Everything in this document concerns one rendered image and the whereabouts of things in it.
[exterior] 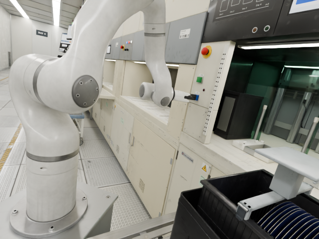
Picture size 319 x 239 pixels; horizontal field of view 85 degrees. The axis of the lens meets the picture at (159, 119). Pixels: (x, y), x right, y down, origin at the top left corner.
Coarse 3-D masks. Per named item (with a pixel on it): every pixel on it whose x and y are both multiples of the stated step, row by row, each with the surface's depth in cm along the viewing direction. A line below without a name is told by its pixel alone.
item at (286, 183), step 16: (272, 160) 30; (288, 160) 30; (304, 160) 32; (224, 176) 41; (240, 176) 44; (256, 176) 48; (272, 176) 45; (288, 176) 32; (304, 176) 32; (208, 192) 37; (224, 192) 42; (240, 192) 46; (256, 192) 49; (272, 192) 34; (288, 192) 32; (304, 192) 40; (208, 208) 37; (224, 208) 33; (240, 208) 29; (256, 208) 29; (272, 208) 45; (304, 208) 39; (208, 224) 37; (224, 224) 33; (240, 224) 30; (256, 224) 28
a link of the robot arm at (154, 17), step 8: (160, 0) 63; (144, 8) 63; (152, 8) 63; (160, 8) 64; (144, 16) 67; (152, 16) 65; (160, 16) 66; (144, 24) 69; (152, 24) 67; (160, 24) 68; (144, 32) 71; (152, 32) 68; (160, 32) 69
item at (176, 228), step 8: (184, 192) 41; (192, 192) 43; (200, 192) 44; (184, 200) 39; (192, 200) 44; (184, 208) 39; (192, 208) 37; (176, 216) 42; (184, 216) 39; (192, 216) 37; (200, 216) 35; (176, 224) 41; (184, 224) 39; (192, 224) 37; (200, 224) 34; (176, 232) 41; (184, 232) 39; (192, 232) 36; (200, 232) 34; (208, 232) 33
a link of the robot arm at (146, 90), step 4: (144, 84) 81; (148, 84) 81; (152, 84) 82; (140, 88) 84; (144, 88) 80; (148, 88) 80; (152, 88) 81; (140, 92) 84; (144, 92) 80; (148, 92) 80; (152, 92) 81; (140, 96) 84; (144, 96) 81; (148, 96) 81; (148, 100) 84; (152, 100) 82
